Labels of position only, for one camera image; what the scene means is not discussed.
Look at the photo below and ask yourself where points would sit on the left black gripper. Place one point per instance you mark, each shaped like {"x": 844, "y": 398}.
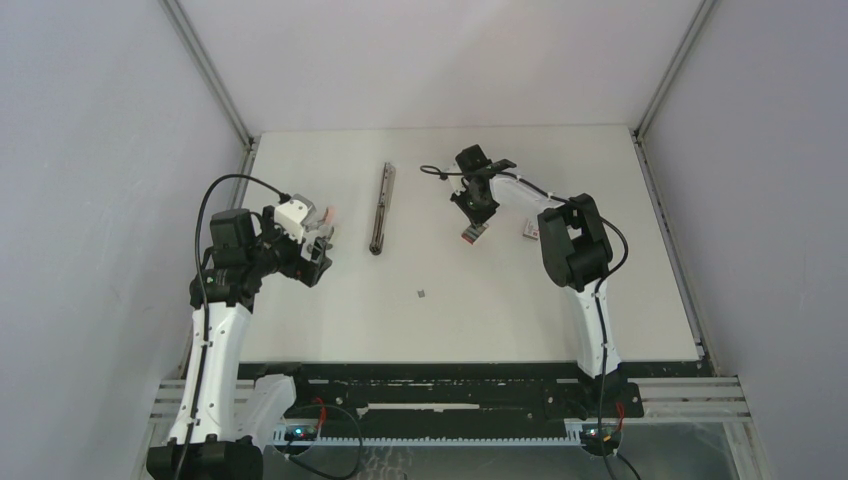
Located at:
{"x": 306, "y": 271}

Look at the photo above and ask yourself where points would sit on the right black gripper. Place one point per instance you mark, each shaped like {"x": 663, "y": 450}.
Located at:
{"x": 476, "y": 218}

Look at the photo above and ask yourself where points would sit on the small beige stapler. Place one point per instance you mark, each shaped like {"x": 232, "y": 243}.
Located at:
{"x": 325, "y": 233}

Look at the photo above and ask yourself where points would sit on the small pink white stapler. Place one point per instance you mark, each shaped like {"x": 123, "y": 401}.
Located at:
{"x": 328, "y": 217}

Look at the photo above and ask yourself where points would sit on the grey black long stapler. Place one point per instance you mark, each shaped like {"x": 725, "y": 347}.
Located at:
{"x": 382, "y": 207}

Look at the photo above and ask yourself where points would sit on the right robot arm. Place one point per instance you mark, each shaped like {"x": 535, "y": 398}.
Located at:
{"x": 575, "y": 249}

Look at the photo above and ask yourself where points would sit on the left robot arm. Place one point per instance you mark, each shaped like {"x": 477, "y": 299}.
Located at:
{"x": 208, "y": 439}

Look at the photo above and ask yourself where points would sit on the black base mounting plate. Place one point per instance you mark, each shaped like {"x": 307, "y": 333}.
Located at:
{"x": 468, "y": 401}

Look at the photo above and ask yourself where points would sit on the left controller board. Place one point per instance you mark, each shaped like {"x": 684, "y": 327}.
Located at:
{"x": 301, "y": 434}

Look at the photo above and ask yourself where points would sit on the controller board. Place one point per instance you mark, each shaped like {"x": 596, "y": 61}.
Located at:
{"x": 301, "y": 434}
{"x": 600, "y": 442}

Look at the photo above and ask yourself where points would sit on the right controller board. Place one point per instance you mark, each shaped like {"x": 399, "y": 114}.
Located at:
{"x": 600, "y": 442}

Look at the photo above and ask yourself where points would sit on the right aluminium frame post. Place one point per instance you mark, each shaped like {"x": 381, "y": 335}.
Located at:
{"x": 693, "y": 31}

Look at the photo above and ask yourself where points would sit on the aluminium frame post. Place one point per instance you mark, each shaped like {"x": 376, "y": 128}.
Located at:
{"x": 201, "y": 58}
{"x": 693, "y": 31}

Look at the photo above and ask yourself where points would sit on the left aluminium frame post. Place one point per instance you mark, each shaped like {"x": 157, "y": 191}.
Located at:
{"x": 201, "y": 58}

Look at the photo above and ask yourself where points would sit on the white cable duct rail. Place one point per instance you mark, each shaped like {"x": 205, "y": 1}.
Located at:
{"x": 573, "y": 436}

